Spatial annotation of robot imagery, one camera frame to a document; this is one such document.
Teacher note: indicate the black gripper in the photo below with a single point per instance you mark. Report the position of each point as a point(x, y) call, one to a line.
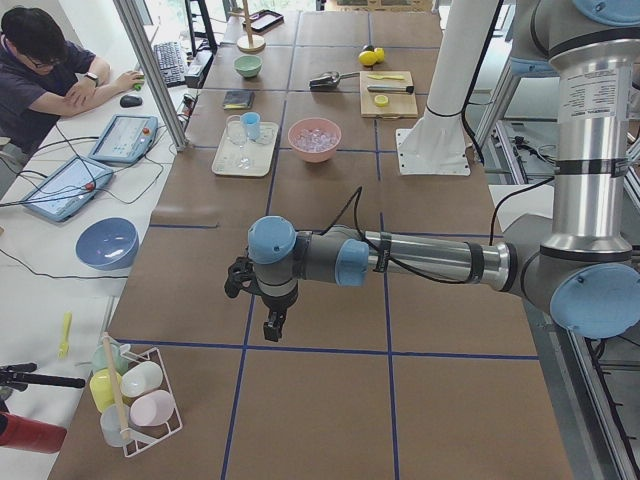
point(275, 304)

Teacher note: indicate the stainless steel ice scoop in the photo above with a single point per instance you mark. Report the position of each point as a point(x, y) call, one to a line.
point(330, 80)

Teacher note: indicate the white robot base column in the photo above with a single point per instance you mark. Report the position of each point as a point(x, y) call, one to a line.
point(436, 144)

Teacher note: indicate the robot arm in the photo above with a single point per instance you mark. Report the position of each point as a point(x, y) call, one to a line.
point(574, 266)

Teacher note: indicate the white cup in rack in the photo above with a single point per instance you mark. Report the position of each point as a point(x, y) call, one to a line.
point(141, 379)

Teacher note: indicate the pink cup in rack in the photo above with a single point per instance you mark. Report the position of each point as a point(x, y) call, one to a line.
point(153, 408)

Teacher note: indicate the green cup in rack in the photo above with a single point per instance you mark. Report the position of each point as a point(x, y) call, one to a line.
point(99, 360)

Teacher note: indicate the clear grey cup in rack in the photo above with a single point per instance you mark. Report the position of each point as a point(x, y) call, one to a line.
point(111, 428)

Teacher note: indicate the yellow cup in rack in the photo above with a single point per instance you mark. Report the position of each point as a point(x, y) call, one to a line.
point(101, 390)

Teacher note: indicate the pile of clear ice cubes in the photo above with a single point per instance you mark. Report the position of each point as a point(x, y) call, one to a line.
point(314, 140)

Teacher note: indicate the light blue plastic cup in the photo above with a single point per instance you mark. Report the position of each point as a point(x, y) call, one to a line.
point(251, 122)

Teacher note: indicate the cream bear serving tray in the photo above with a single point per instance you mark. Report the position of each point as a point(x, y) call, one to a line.
point(253, 159)

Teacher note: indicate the blue bowl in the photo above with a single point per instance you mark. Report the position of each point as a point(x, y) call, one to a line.
point(109, 244)

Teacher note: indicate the pink bowl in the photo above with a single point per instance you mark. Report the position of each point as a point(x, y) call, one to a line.
point(314, 122)

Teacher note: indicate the clear wine glass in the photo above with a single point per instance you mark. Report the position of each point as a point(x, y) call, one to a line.
point(236, 135)

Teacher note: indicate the yellow plastic fork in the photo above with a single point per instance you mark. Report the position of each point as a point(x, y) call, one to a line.
point(63, 347)

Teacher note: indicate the grey folded cloth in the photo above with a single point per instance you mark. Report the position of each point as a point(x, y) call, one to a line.
point(238, 100)

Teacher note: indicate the far blue teach pendant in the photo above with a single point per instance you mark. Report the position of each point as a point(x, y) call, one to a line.
point(125, 139)

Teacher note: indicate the blue teach pendant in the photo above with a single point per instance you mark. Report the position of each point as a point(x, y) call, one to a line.
point(125, 139)
point(68, 189)

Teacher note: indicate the near blue teach pendant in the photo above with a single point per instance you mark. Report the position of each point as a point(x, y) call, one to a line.
point(68, 189)

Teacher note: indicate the lemon half slice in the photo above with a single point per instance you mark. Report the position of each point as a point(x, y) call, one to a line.
point(381, 100)

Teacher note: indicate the wooden cutting board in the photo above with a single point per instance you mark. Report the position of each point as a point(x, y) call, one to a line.
point(400, 105)

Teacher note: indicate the green ceramic bowl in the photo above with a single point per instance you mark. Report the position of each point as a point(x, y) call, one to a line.
point(248, 66)

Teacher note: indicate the black computer mouse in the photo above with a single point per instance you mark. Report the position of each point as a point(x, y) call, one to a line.
point(130, 101)

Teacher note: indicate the yellow plastic knife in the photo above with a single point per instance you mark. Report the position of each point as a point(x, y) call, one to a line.
point(386, 77)

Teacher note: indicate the red cylinder object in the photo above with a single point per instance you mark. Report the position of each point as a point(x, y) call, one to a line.
point(30, 435)

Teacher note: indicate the wooden paper towel stand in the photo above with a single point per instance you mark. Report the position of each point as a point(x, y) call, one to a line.
point(249, 43)

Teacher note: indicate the whole yellow lemon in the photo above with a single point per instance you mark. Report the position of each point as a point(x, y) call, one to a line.
point(368, 58)

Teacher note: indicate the black keyboard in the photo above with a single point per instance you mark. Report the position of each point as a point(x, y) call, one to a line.
point(171, 62)

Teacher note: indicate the seated person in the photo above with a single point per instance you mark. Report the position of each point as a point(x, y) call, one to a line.
point(45, 77)

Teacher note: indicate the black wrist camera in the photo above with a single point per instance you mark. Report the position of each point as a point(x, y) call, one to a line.
point(241, 277)

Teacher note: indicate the white wire cup rack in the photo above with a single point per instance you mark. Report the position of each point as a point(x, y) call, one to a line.
point(143, 438)

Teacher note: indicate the black tripod handle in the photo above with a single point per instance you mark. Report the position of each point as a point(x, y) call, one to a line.
point(20, 376)

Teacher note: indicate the aluminium frame post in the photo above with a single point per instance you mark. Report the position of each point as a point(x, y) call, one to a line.
point(132, 23)

